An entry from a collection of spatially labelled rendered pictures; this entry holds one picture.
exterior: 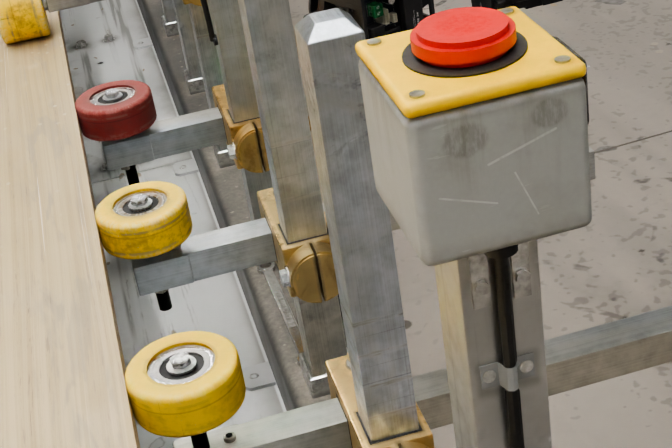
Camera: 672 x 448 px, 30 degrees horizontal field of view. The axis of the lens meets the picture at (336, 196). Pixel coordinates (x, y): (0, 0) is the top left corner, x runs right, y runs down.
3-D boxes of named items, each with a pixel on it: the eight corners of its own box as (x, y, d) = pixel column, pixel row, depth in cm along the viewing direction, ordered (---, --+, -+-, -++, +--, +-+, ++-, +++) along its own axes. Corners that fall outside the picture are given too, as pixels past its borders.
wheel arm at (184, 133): (487, 74, 142) (484, 39, 140) (498, 85, 139) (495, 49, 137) (108, 165, 135) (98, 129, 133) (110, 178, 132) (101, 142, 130)
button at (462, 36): (496, 36, 50) (492, -4, 49) (534, 72, 47) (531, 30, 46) (401, 59, 50) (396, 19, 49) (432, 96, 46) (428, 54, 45)
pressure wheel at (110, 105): (166, 163, 139) (144, 68, 134) (176, 195, 132) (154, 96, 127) (95, 180, 138) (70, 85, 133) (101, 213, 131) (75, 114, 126)
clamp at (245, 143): (262, 116, 141) (254, 75, 138) (288, 167, 129) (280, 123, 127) (213, 128, 140) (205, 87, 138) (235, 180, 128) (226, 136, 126)
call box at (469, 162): (528, 167, 55) (516, 1, 51) (596, 243, 49) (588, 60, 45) (376, 206, 54) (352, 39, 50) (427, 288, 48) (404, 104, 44)
